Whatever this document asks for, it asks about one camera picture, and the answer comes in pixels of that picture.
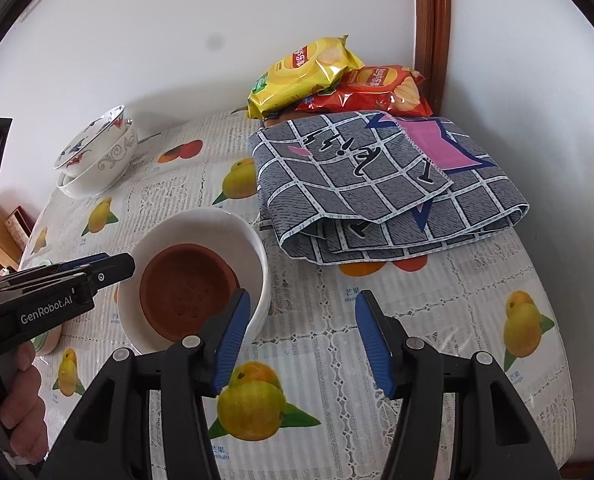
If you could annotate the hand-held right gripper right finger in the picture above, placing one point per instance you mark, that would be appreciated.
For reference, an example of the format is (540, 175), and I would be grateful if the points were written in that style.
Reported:
(372, 345)

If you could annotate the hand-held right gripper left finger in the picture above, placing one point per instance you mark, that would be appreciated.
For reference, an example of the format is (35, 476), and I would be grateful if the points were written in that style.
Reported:
(232, 340)

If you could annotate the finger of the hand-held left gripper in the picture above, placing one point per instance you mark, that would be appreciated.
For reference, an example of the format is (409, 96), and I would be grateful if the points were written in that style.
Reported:
(89, 260)
(117, 267)

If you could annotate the light blue rectangular plate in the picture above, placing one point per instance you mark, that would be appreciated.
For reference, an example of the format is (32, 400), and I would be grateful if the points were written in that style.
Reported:
(53, 340)

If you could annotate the small brown clay dish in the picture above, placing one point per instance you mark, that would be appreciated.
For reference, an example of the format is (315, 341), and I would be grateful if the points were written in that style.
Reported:
(187, 285)

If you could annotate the plain white bowl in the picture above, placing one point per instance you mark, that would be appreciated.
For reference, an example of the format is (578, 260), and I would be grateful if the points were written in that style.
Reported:
(247, 255)

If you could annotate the person's left hand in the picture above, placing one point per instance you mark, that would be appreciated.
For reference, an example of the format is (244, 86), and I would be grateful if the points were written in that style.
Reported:
(27, 400)

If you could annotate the white bowl grey scroll pattern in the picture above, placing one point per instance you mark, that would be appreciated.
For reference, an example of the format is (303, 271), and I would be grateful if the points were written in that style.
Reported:
(114, 160)

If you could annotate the blue and red patterned bowl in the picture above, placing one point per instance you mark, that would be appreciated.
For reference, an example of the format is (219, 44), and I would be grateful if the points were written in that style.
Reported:
(84, 142)

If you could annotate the grey checked folded cloth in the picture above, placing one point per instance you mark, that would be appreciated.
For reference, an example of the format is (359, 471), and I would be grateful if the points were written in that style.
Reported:
(377, 195)

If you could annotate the brown package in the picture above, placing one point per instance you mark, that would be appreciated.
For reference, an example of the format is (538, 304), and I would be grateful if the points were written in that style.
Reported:
(282, 117)

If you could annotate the red chip bag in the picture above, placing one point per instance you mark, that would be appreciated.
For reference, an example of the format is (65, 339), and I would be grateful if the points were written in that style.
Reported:
(377, 90)

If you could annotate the yellow chip bag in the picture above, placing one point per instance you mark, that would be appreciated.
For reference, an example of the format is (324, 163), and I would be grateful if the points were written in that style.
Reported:
(302, 75)

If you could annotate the wooden door frame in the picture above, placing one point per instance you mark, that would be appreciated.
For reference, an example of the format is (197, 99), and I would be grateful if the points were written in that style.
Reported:
(432, 20)

